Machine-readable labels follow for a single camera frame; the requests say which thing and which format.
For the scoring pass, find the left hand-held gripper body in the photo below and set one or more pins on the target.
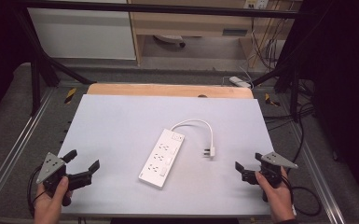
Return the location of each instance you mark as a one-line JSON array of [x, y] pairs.
[[51, 169]]

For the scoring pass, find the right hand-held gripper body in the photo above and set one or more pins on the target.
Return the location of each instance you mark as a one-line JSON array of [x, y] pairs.
[[273, 169]]

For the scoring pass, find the white power plug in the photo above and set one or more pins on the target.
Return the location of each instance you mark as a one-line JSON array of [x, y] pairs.
[[210, 152]]

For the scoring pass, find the person's right hand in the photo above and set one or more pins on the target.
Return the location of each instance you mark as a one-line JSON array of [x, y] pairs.
[[278, 199]]

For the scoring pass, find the person's left hand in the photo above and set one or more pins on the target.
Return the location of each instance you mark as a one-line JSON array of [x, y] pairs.
[[50, 203]]

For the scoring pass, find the white table board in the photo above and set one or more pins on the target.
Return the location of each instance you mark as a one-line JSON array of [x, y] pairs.
[[121, 130]]

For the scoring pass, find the white floor power strip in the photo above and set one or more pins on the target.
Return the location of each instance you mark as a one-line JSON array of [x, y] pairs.
[[239, 81]]

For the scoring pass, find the wooden table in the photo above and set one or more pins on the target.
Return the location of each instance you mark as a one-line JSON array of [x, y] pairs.
[[155, 90]]

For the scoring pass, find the dark curtain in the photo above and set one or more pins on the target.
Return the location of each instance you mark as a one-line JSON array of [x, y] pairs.
[[345, 77], [0, 46]]

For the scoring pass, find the white cabinet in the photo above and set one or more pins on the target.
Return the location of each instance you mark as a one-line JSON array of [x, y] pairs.
[[84, 34]]

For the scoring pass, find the white object under desk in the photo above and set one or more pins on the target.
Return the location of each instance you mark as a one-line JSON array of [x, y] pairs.
[[169, 39]]

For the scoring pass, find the aluminium rail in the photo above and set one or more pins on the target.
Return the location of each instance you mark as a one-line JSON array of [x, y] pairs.
[[15, 146], [320, 183]]

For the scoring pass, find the wall socket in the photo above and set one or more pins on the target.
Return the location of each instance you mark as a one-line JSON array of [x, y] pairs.
[[256, 3]]

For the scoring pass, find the black metal frame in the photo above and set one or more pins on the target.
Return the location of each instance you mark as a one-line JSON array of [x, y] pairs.
[[155, 8]]

